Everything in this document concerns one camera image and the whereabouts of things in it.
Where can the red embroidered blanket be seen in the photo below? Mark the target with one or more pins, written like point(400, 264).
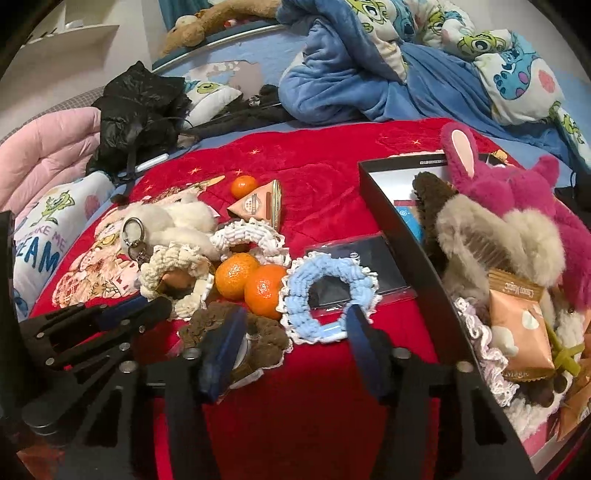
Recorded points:
point(323, 184)

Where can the pink plush toy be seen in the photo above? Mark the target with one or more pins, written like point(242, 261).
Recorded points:
point(508, 184)

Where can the brown plush toy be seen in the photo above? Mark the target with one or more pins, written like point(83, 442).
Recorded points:
point(221, 18)

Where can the teal curtain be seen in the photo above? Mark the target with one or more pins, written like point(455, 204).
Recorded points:
point(180, 8)

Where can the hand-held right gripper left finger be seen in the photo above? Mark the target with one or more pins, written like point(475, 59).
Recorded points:
point(221, 350)

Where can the black clothing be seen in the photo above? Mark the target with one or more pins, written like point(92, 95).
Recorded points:
point(240, 113)

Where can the white shelf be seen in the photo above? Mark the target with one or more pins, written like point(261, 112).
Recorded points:
point(69, 32)

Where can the cartoon printed quilt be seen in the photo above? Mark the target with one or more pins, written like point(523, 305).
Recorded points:
point(521, 92)

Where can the white scrunchie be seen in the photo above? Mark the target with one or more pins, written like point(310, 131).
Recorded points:
point(249, 240)

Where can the triangular snack packet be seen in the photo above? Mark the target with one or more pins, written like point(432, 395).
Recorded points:
point(577, 406)
point(256, 205)

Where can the light blue scrunchie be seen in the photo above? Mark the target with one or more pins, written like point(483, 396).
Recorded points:
point(295, 281)

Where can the brown fluffy hair clip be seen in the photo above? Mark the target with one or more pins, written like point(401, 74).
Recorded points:
point(429, 194)

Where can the brown scrunchie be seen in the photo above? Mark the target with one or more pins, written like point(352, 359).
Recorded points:
point(268, 339)

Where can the pink quilted cover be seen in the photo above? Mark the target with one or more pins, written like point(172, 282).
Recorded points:
point(46, 147)

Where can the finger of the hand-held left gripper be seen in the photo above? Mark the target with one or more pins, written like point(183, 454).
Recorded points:
point(92, 374)
point(115, 316)

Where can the cream scrunchie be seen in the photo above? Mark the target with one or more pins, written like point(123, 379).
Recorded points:
point(171, 263)

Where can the orange snack packet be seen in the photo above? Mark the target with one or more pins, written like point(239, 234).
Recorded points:
point(517, 323)

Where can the beige fluffy hair clip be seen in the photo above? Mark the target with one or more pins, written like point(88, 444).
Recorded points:
point(521, 230)

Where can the small tangerine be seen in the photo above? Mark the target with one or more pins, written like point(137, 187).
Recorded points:
point(244, 187)

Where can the large tangerine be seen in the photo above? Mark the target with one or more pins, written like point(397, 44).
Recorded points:
point(264, 290)
point(235, 274)

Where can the black plastic bag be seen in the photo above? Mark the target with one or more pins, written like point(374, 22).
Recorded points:
point(138, 110)

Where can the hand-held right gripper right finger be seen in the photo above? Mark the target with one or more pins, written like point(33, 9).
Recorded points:
point(362, 355)

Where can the blue fleece blanket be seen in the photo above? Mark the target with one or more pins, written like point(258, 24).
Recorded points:
point(346, 83)

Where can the small tan object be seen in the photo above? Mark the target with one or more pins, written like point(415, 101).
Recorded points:
point(178, 279)

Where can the black card packet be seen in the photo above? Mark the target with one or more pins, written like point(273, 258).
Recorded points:
point(369, 263)

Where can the small cartoon pillow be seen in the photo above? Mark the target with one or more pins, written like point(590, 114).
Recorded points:
point(207, 92)

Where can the large lettered cartoon pillow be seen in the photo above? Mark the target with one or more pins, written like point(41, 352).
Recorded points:
point(46, 230)

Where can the pale lace scrunchie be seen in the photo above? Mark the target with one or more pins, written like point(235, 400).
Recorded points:
point(485, 350)

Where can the black box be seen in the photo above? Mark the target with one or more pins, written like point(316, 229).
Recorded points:
point(383, 203)

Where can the grey checked sheet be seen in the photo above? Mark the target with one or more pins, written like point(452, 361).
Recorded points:
point(69, 99)

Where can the blue bed sheet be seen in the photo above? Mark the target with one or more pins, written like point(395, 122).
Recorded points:
point(277, 55)

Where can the curved metal bed rail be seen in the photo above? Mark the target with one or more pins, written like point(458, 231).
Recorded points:
point(221, 41)

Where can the green hair clip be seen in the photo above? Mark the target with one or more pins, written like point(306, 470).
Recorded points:
point(565, 355)

